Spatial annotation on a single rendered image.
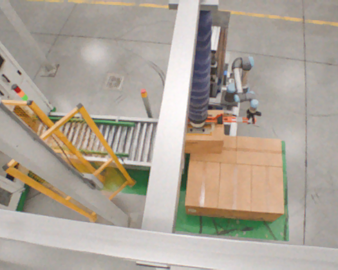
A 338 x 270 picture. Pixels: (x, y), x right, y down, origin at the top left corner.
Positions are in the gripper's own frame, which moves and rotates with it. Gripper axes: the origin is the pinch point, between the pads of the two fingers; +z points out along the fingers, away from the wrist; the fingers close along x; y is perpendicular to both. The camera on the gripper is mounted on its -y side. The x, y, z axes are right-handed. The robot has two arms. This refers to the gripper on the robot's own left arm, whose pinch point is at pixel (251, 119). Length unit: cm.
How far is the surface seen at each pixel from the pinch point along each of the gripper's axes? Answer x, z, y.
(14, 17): -173, -15, 347
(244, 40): -248, 119, -25
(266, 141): -5, 66, -31
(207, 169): 36, 66, 47
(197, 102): 13, -52, 60
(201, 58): 14, -113, 56
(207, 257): 158, -200, 53
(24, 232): 155, -200, 104
